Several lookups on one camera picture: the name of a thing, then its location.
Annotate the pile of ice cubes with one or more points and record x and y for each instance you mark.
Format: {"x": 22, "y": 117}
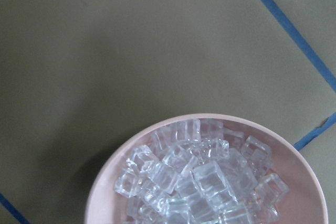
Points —
{"x": 199, "y": 171}

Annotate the pink bowl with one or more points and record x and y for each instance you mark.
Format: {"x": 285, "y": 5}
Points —
{"x": 305, "y": 203}

